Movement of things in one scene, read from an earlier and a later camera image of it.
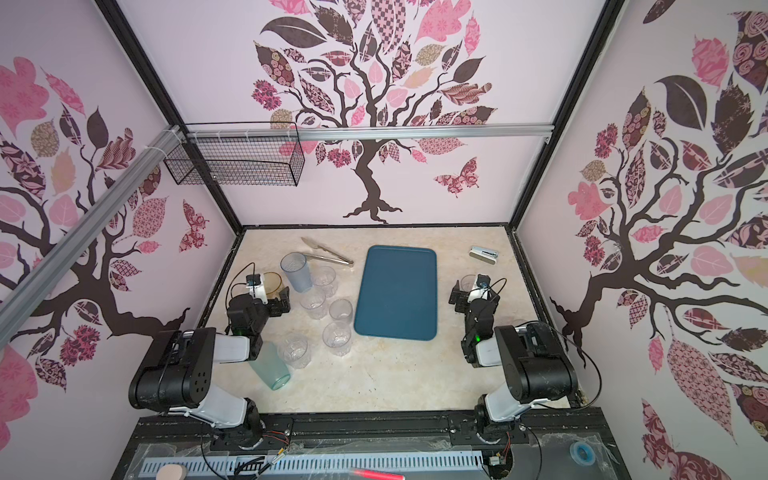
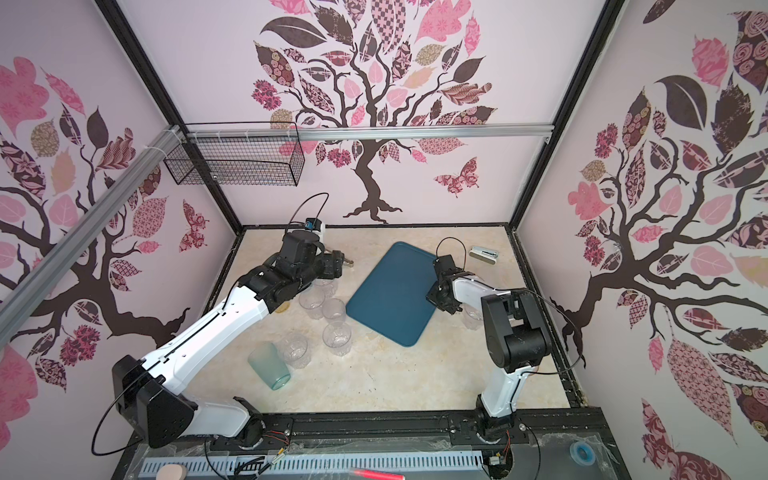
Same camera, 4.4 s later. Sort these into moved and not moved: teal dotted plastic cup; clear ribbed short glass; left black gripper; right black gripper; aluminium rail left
Moved: right black gripper; left black gripper
Not moved: aluminium rail left; clear ribbed short glass; teal dotted plastic cup
